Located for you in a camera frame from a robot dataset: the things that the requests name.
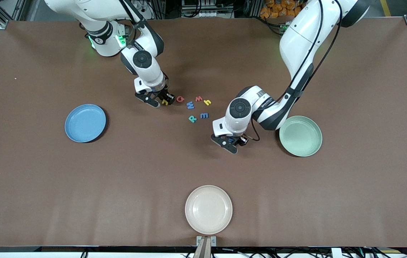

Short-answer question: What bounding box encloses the green plate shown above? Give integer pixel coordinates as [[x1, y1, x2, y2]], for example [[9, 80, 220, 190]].
[[279, 115, 323, 157]]

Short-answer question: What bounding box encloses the beige plate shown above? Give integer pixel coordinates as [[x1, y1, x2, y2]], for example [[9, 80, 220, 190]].
[[185, 185, 233, 235]]

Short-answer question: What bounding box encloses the blue plate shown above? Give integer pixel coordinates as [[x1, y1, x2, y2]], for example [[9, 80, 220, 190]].
[[65, 104, 107, 143]]

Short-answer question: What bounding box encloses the white power strip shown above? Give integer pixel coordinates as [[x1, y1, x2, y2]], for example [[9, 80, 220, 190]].
[[132, 0, 153, 19]]

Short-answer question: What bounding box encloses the brown table cover sheet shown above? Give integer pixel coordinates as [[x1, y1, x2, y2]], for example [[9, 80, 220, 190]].
[[0, 17, 407, 248]]

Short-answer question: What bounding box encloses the black white electronics box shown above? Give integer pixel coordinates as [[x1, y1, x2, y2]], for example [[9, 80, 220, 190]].
[[182, 0, 234, 18]]

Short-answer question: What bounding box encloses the pile of orange packets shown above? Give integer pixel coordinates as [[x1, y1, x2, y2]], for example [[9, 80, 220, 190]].
[[260, 0, 306, 19]]

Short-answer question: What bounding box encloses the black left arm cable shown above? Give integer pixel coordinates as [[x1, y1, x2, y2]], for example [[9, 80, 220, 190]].
[[248, 0, 344, 142]]

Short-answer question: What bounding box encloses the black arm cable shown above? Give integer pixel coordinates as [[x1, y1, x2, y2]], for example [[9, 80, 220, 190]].
[[117, 0, 171, 92], [248, 0, 344, 142]]

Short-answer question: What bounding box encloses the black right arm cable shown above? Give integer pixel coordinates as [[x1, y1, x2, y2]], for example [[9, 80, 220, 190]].
[[117, 0, 171, 92]]

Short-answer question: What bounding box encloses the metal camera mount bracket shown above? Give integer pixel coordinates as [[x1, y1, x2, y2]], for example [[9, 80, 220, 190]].
[[196, 235, 217, 258]]

